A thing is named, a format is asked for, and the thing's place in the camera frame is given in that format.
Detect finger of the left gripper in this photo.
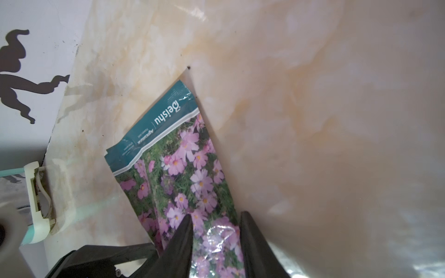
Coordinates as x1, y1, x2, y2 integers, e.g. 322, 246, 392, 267
46, 243, 158, 278

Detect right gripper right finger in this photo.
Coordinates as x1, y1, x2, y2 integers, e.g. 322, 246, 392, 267
239, 211, 290, 278

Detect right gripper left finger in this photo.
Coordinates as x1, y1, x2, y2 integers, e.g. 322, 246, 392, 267
144, 214, 194, 278

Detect purple flower packet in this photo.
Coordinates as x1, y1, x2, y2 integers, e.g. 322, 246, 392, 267
105, 81, 245, 278

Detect mint green toaster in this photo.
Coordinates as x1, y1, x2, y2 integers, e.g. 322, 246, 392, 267
1, 162, 55, 246

